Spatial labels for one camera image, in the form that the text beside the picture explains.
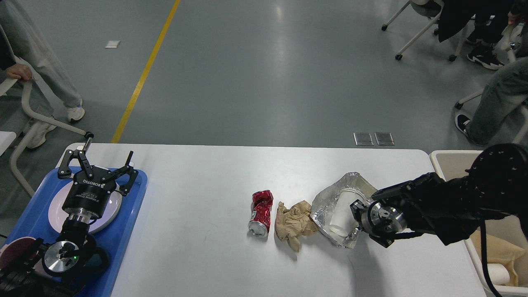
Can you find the person in blue jeans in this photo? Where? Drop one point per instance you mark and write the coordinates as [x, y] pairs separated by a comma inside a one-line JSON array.
[[503, 93]]

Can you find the person in grey trousers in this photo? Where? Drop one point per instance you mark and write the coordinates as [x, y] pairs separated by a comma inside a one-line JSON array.
[[24, 50]]

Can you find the metal floor socket plates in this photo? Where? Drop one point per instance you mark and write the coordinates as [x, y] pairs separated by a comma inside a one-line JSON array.
[[378, 138]]

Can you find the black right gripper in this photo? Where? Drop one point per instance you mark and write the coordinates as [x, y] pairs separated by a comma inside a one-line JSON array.
[[381, 223]]

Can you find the brown paper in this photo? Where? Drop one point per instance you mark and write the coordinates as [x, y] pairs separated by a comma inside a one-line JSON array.
[[291, 223]]

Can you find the crushed red soda can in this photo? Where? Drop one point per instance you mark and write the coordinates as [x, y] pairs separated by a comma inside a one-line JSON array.
[[260, 221]]

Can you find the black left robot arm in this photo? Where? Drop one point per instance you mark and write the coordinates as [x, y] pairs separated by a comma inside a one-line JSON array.
[[73, 235]]

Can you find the blue plastic tray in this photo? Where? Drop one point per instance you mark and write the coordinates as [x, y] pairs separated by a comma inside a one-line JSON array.
[[34, 222]]

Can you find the white chair base far right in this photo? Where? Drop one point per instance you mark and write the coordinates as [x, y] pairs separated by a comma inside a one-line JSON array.
[[507, 45]]

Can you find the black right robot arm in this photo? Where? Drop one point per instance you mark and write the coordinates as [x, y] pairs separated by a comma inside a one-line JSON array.
[[495, 187]]

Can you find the dark blue mug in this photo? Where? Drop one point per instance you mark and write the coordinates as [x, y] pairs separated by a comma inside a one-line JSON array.
[[93, 262]]

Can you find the pink plate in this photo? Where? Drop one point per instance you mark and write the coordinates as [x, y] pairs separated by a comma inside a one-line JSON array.
[[56, 216]]

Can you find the white side table corner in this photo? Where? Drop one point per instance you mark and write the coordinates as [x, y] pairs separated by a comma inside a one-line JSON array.
[[6, 138]]

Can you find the grey office chair left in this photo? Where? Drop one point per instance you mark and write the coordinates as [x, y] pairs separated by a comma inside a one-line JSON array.
[[14, 117]]

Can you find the white chair right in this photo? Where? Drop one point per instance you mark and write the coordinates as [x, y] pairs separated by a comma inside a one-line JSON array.
[[414, 19]]

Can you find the pink mug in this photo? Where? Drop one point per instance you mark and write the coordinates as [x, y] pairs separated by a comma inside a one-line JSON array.
[[21, 255]]

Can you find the person in black seated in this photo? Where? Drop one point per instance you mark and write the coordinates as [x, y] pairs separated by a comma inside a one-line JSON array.
[[491, 18]]

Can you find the brown paper bag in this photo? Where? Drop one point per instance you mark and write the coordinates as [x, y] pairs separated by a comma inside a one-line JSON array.
[[507, 247]]

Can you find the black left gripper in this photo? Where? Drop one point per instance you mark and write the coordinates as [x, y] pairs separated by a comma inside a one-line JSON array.
[[90, 192]]

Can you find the aluminium foil sheet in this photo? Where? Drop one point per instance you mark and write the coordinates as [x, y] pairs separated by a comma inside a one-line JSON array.
[[324, 204]]

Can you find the beige plastic bin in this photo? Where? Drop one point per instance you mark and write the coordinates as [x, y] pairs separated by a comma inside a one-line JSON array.
[[450, 164]]

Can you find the green plate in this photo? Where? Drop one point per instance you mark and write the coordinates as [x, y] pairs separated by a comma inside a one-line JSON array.
[[108, 216]]

